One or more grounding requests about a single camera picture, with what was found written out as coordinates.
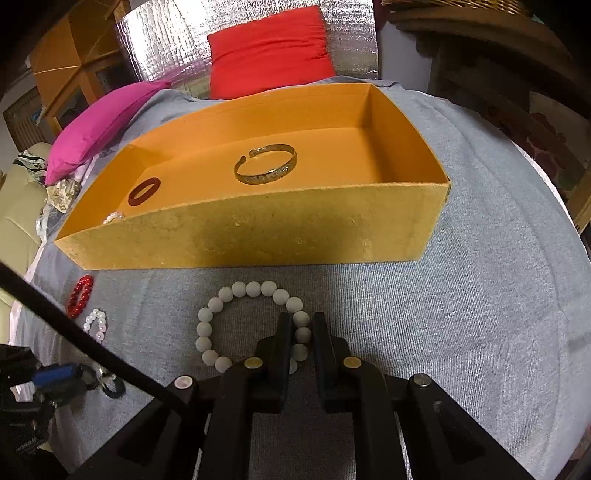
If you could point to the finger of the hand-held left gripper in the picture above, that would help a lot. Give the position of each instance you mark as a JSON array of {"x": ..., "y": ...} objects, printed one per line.
[{"x": 57, "y": 374}]

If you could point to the silver foil sheet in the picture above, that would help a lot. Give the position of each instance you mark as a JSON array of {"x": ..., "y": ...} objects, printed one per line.
[{"x": 161, "y": 41}]

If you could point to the cream sofa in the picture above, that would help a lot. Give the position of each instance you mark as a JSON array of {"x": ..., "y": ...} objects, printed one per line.
[{"x": 18, "y": 221}]

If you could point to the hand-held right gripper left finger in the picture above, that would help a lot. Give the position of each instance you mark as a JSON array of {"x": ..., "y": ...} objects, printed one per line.
[{"x": 281, "y": 341}]

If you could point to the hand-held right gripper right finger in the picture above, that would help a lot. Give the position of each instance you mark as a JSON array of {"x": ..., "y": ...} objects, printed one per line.
[{"x": 321, "y": 341}]

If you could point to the orange jewelry box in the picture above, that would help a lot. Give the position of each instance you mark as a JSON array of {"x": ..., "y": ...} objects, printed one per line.
[{"x": 277, "y": 230}]

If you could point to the patterned cloth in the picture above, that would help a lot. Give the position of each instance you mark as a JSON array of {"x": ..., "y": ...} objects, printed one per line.
[{"x": 62, "y": 194}]

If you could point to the gold bangle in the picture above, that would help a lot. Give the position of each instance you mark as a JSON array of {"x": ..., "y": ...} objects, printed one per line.
[{"x": 258, "y": 179}]

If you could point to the red cushion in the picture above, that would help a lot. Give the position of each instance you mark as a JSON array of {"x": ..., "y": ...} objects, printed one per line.
[{"x": 272, "y": 55}]

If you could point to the wooden cabinet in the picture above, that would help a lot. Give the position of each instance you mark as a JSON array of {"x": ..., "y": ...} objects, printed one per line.
[{"x": 69, "y": 55}]

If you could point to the pink cushion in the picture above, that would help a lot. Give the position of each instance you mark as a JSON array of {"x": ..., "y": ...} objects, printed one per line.
[{"x": 101, "y": 124}]

